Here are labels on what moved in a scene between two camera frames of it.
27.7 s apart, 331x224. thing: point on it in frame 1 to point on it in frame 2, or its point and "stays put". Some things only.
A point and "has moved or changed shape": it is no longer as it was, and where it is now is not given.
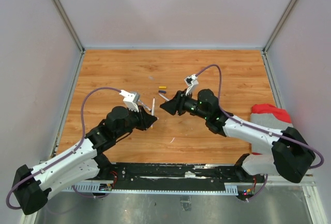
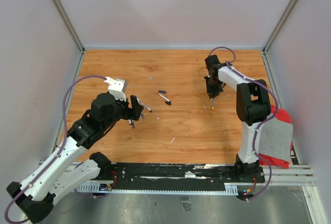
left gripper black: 147,123 to 133,113
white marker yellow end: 153,110 has moved or changed shape
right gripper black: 177,104 to 213,93
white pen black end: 164,97 stays put
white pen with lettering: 145,106 stays put
